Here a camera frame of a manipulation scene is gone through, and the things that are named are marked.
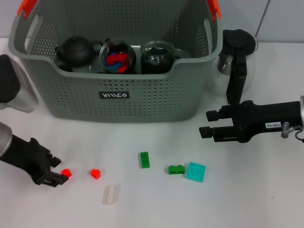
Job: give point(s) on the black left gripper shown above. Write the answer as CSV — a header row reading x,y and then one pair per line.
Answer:
x,y
28,159

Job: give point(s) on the glass jar with bricks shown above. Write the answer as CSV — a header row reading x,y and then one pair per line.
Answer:
x,y
114,46

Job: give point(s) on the black clay teapot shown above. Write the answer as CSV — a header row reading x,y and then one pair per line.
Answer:
x,y
76,51

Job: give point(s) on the teal square plate brick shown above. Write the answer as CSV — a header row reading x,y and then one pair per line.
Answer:
x,y
196,172

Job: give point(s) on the glass coffee pot black lid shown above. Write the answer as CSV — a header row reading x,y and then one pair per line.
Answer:
x,y
237,45

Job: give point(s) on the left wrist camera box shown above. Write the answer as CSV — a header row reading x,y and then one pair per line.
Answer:
x,y
14,83

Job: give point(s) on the grey perforated storage basket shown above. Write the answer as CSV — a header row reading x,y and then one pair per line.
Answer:
x,y
154,102

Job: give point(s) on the blue square plate brick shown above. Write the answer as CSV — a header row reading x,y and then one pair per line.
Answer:
x,y
111,67

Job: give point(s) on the glass teacup black sleeve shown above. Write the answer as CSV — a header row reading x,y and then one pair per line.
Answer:
x,y
155,47
154,69

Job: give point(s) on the clear transparent brick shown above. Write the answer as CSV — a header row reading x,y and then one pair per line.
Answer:
x,y
111,194

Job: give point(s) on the small red brick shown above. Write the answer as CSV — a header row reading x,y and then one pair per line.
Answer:
x,y
96,174
66,173

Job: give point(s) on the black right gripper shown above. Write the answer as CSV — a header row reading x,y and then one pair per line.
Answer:
x,y
263,118

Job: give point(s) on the green two-stud brick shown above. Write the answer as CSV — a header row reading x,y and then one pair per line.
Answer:
x,y
177,169

